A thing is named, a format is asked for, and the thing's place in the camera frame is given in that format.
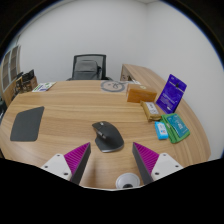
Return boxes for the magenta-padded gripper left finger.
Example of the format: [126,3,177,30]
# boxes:
[41,142,92,186]

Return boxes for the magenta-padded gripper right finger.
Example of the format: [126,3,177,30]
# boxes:
[132,142,184,186]

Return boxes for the black computer mouse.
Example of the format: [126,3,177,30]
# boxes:
[91,121,125,154]

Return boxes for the dark grey mouse pad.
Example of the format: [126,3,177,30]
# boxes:
[9,106,46,143]

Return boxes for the small blue box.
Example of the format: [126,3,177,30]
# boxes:
[154,121,170,141]

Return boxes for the green packet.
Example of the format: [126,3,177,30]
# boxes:
[161,113,191,145]

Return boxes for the purple pouch package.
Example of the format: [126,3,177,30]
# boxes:
[155,73,188,115]

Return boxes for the orange-brown cardboard box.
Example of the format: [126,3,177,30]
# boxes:
[125,83,158,104]

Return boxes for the white leaflet with coloured print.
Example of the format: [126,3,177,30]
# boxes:
[31,81,57,93]

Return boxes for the large brown printed carton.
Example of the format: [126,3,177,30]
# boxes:
[20,76,39,93]

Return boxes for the white papers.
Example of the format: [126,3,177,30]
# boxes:
[128,79,143,86]

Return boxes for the small brown printed carton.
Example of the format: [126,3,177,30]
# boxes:
[13,77,24,95]

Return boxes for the wooden side desk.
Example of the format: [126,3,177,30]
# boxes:
[119,63,168,88]

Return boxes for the black box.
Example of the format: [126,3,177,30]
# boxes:
[21,69,36,82]

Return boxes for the grey backpack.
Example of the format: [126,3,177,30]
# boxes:
[72,59,103,81]

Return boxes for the wooden shelf unit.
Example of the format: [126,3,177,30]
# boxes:
[0,44,23,92]

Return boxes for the black mesh office chair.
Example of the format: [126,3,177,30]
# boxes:
[66,53,114,82]

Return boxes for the white round cable grommet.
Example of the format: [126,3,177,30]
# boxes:
[115,172,141,190]

